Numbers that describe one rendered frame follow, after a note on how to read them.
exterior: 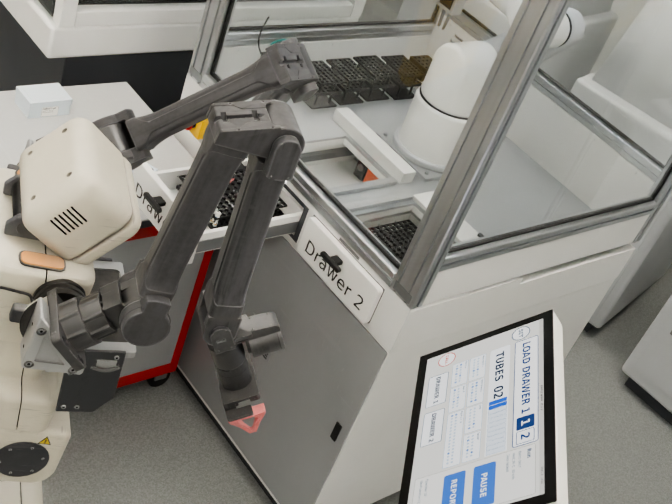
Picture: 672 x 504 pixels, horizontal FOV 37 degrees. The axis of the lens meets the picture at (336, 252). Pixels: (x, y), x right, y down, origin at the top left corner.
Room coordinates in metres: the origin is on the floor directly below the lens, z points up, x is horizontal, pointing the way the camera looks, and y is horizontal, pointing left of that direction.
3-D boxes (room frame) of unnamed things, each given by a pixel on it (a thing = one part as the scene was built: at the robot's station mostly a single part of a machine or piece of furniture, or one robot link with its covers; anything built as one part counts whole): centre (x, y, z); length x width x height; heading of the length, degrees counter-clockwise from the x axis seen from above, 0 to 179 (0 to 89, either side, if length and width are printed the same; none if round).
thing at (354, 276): (2.01, -0.02, 0.87); 0.29 x 0.02 x 0.11; 51
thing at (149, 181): (1.96, 0.42, 0.87); 0.29 x 0.02 x 0.11; 51
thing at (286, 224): (2.13, 0.29, 0.86); 0.40 x 0.26 x 0.06; 141
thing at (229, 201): (2.12, 0.30, 0.87); 0.22 x 0.18 x 0.06; 141
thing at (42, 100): (2.34, 0.91, 0.79); 0.13 x 0.09 x 0.05; 142
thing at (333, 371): (2.56, -0.12, 0.40); 1.03 x 0.95 x 0.80; 51
